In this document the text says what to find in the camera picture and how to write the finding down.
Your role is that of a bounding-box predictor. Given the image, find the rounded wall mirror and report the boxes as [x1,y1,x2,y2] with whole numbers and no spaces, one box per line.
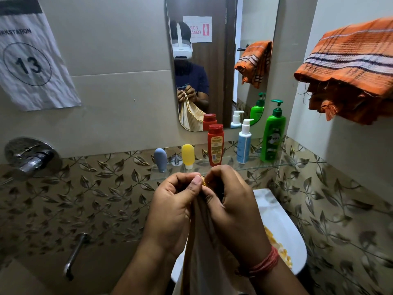
[165,0,280,132]

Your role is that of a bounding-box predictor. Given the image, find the chrome wall valve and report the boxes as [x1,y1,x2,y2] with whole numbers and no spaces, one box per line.
[3,137,63,182]

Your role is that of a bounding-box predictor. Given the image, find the person's left hand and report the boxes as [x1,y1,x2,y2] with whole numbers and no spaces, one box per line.
[142,172,203,259]

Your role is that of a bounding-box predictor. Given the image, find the yellow striped towel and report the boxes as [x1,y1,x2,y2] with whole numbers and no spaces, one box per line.
[172,176,294,295]

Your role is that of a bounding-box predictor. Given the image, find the blue white pump bottle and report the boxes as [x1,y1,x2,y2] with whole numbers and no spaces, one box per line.
[236,118,255,164]

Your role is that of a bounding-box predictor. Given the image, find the white crumpled paper sign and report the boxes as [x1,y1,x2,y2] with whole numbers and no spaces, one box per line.
[0,0,82,112]

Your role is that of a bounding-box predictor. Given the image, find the grey silicone squeeze bottle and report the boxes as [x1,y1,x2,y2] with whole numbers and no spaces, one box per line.
[153,147,168,173]

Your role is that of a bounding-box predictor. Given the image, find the orange plaid towel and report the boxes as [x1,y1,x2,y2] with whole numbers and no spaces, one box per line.
[294,16,393,126]

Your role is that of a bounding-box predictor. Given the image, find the green pump bottle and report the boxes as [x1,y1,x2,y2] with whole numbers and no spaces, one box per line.
[260,99,287,163]

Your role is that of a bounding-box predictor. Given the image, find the person's right hand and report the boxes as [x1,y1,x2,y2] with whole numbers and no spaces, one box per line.
[201,164,273,268]

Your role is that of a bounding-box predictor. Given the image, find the white wash basin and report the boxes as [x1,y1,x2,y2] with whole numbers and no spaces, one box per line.
[170,188,307,284]

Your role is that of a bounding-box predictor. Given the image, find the red thread bracelet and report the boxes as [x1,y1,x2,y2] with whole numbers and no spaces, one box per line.
[235,245,280,279]

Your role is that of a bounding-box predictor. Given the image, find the red bottle with yellow label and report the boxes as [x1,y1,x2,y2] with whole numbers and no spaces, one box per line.
[207,123,225,167]

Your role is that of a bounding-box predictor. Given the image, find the chrome health faucet handle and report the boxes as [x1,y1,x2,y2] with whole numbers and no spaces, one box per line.
[63,232,91,281]

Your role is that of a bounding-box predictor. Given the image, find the yellow silicone squeeze bottle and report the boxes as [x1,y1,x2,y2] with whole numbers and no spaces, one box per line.
[181,144,196,170]

